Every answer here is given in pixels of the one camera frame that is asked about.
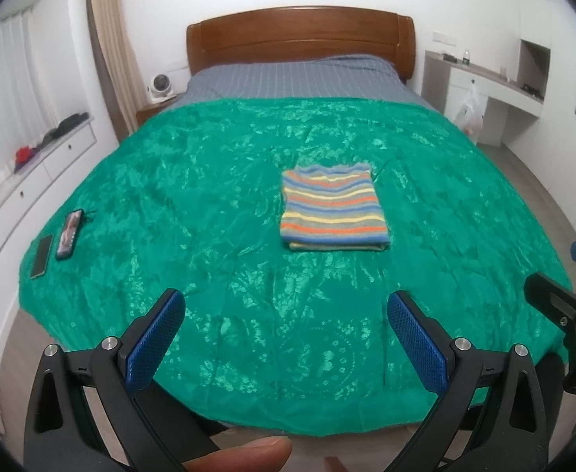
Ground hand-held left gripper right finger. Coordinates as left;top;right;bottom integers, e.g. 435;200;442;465
385;290;550;472

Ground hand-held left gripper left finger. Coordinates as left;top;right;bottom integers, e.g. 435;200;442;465
22;288;188;472

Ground striped knit sweater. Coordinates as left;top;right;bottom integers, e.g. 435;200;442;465
280;162;391;253

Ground dark clothes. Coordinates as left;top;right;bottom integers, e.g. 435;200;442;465
39;112;89;148

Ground person's left hand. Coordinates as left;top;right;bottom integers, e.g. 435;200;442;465
182;435;293;472

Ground phone in black case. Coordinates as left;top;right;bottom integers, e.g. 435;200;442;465
54;209;83;260

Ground slim dark phone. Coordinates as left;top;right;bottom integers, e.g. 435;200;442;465
29;234;53;280

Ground green patterned blanket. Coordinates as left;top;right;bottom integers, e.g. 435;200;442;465
17;96;576;438

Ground white wardrobe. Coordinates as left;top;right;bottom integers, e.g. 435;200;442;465
516;0;576;197

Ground white plastic bag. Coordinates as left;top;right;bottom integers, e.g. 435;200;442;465
452;83;488;138

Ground white desk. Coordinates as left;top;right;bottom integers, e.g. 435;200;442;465
423;49;547;146

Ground white drawer cabinet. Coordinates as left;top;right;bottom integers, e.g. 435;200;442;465
0;113;97;306

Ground wooden nightstand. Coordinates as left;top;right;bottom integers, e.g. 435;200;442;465
135;92;185;129

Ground small white desk fan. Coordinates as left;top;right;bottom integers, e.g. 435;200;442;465
146;74;177;104

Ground grey checked bed sheet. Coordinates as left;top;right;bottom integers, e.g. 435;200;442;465
177;54;433;109

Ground beige curtain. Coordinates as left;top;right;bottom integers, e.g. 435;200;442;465
85;0;141;141

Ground white sheer curtain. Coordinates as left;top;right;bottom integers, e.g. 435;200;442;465
0;7;92;197

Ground wooden headboard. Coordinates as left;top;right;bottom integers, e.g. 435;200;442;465
186;6;415;83

